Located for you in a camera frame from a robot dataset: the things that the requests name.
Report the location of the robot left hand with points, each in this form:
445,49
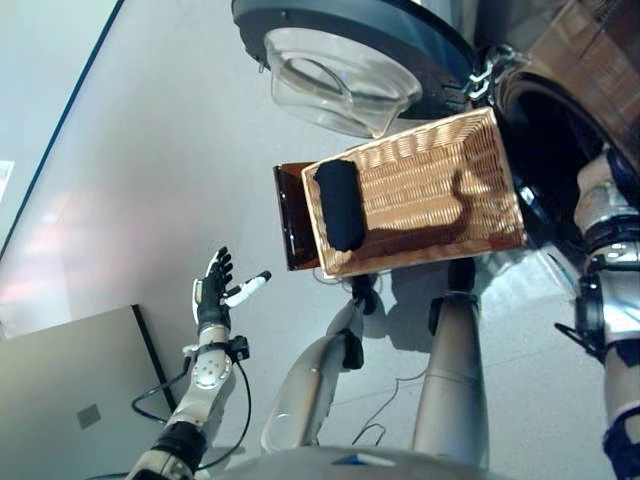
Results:
212,295

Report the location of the large black garment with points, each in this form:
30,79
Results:
340,205

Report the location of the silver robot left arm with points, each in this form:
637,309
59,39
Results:
205,390

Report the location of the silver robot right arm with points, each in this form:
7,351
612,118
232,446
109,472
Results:
620,300

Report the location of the dark grey washing machine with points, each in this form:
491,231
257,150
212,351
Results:
550,125

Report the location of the brown acrylic stand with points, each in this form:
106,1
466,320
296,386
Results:
295,225

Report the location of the silver robot left leg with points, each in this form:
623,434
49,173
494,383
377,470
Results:
310,380

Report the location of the silver robot leg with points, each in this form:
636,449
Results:
310,380
455,375

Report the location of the grey flat panel board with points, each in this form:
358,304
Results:
65,370

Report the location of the grey robot torso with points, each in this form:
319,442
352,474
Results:
360,465

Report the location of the rectangular wicker laundry basket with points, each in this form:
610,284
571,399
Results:
425,200

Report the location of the silver robot right leg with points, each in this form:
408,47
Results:
455,375

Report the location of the round glass washer door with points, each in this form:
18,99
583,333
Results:
350,30

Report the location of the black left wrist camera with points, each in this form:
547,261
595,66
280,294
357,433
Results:
242,347

